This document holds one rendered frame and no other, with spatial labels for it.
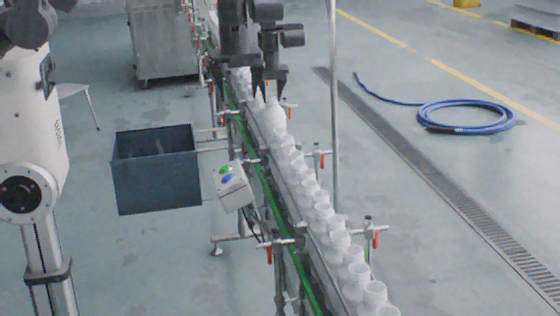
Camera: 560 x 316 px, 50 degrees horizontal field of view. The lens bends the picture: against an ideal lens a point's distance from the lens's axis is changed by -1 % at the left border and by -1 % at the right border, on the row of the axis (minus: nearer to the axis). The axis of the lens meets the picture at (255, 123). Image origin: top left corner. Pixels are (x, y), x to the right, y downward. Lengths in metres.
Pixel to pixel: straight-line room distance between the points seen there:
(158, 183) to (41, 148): 0.87
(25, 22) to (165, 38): 5.25
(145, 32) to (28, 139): 5.02
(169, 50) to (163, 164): 4.27
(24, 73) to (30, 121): 0.11
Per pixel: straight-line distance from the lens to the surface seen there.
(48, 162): 1.43
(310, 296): 1.29
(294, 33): 1.65
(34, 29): 1.15
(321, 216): 1.26
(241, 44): 1.18
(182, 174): 2.20
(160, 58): 6.42
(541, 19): 8.36
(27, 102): 1.36
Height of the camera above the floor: 1.76
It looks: 20 degrees down
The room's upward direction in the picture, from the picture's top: 4 degrees counter-clockwise
